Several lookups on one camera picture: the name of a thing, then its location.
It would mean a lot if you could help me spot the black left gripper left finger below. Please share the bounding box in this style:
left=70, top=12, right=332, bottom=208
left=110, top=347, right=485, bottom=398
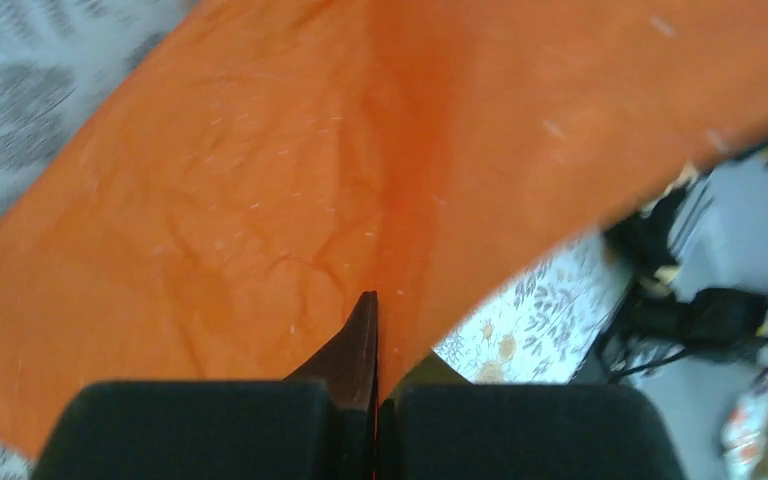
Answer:
left=32, top=291, right=378, bottom=479

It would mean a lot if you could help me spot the floral patterned tablecloth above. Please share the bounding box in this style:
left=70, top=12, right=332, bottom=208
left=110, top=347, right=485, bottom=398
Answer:
left=0, top=0, right=632, bottom=480

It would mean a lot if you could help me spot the orange wrapping paper sheet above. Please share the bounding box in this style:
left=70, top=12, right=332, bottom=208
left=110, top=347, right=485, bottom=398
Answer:
left=0, top=1, right=768, bottom=456

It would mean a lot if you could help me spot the black strap bundle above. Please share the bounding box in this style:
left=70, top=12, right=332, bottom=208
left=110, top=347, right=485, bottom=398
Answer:
left=595, top=119, right=768, bottom=386

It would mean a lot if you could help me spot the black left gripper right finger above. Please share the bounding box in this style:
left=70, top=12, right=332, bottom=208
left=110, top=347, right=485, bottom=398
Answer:
left=379, top=353, right=685, bottom=479

